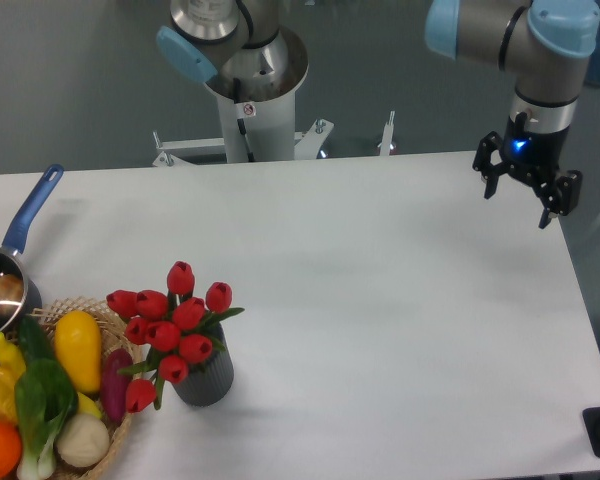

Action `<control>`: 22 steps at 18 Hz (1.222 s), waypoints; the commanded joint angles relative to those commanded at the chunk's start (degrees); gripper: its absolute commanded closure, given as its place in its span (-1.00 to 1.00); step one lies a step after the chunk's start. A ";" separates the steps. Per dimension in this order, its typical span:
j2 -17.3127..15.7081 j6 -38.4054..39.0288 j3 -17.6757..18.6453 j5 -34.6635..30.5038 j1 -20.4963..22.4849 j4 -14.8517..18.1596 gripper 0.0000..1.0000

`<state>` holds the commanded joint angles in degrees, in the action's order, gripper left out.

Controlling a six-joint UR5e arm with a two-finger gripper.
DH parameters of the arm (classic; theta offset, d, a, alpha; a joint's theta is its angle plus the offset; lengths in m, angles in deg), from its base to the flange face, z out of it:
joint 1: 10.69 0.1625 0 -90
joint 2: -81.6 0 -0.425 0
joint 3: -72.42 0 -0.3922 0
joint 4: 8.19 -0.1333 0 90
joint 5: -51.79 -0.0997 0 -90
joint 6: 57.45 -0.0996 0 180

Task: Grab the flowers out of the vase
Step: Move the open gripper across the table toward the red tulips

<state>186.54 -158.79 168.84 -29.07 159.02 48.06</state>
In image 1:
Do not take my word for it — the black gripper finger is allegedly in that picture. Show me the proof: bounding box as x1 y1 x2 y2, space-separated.
525 170 582 229
472 131 512 199

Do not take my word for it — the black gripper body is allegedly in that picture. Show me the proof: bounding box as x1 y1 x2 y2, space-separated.
499 112 568 184

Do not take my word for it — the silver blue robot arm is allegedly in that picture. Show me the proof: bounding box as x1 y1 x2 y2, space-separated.
425 1 600 228

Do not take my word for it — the silver robot base joint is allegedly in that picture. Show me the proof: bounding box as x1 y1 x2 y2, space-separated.
156 1 308 103

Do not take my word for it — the dark grey ribbed vase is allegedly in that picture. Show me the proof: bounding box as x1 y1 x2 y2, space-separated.
173 324 234 407

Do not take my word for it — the red tulip bouquet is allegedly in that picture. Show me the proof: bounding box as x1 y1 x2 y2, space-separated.
106 261 244 414

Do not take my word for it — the woven bamboo basket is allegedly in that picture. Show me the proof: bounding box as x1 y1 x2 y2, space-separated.
15 297 140 479

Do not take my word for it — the purple eggplant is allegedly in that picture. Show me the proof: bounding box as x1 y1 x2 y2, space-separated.
100 348 133 425

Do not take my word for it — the yellow squash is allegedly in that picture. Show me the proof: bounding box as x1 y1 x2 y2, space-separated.
54 310 102 396

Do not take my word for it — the yellow banana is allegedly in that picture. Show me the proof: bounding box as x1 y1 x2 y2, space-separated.
77 392 103 419

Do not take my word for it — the green cucumber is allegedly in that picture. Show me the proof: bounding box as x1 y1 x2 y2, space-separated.
18 316 56 366

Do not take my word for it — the white garlic bulb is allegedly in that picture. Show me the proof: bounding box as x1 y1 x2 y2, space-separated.
56 413 110 468

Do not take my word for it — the green bok choy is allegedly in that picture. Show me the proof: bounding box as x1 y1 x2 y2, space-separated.
13 357 80 480

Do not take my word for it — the round bread in pan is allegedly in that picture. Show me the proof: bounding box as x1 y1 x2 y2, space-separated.
0 274 24 318

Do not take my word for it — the yellow bell pepper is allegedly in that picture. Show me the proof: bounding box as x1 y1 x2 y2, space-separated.
0 332 26 425

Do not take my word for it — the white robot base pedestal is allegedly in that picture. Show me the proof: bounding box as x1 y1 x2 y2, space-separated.
152 94 335 167

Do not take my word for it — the blue handled saucepan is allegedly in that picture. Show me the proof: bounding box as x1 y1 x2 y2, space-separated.
0 164 64 333

